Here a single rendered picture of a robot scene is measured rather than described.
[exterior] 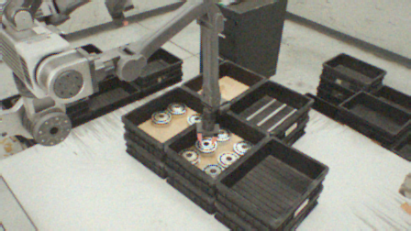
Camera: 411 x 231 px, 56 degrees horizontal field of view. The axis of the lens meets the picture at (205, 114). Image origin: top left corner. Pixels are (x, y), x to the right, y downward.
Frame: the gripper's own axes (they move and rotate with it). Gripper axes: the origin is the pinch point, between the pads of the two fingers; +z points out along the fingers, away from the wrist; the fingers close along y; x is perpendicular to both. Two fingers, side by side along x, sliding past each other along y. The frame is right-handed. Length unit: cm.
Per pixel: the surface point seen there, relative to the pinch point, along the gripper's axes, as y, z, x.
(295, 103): -50, -3, -33
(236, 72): -20, -4, -62
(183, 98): 10.6, -0.8, -36.4
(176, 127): 14.0, 4.3, -16.8
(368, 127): -108, 26, -54
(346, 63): -123, 25, -141
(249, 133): -20.8, -2.7, -5.4
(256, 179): -21.3, 4.0, 18.5
